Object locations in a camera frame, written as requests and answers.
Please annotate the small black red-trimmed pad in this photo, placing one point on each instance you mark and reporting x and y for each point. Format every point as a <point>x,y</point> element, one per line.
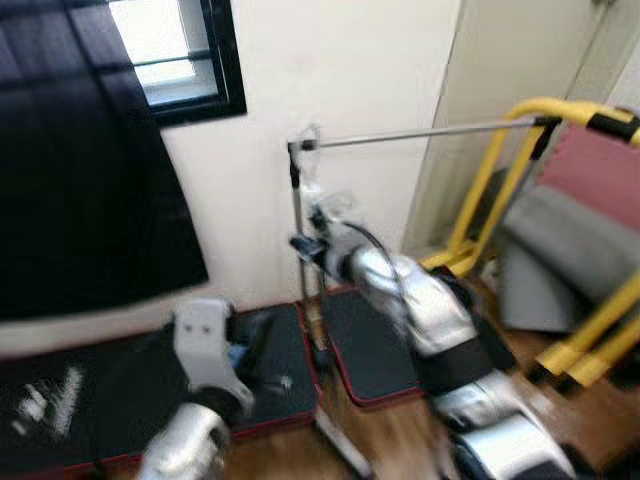
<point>370,350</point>

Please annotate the pink foam mat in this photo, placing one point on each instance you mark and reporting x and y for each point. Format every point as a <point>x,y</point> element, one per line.
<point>600,170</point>

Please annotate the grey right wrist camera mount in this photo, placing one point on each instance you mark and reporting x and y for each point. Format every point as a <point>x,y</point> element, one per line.
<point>335,215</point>

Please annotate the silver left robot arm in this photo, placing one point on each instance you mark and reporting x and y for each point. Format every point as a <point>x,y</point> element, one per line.
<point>185,450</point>

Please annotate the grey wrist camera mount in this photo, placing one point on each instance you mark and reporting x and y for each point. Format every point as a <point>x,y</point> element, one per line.
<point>205,345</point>
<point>335,215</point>

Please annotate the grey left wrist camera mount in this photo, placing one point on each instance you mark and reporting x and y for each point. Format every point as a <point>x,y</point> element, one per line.
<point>205,345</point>

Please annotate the dark hanging curtain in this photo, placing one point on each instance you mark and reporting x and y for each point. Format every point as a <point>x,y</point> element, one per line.
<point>80,180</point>

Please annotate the black framed window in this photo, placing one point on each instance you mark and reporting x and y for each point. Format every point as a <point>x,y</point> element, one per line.
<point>160,40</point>

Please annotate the yellow tubular metal frame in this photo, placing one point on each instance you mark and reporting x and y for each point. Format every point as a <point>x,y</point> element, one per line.
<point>560,107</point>

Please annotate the grey folded cushion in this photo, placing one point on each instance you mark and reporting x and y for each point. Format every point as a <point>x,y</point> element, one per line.
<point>560,260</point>

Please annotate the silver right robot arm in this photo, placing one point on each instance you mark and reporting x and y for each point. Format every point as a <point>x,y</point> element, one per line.
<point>440,320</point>

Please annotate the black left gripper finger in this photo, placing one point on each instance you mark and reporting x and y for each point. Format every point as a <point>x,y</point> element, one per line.
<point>262,335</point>

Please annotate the grey metal clothes rack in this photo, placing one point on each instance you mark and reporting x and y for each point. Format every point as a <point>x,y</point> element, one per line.
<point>420,134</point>

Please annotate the large black red-trimmed pad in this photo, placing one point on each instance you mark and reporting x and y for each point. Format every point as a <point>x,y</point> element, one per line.
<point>120,400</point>

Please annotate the beige door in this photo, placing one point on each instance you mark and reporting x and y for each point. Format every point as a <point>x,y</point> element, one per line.
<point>500,60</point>

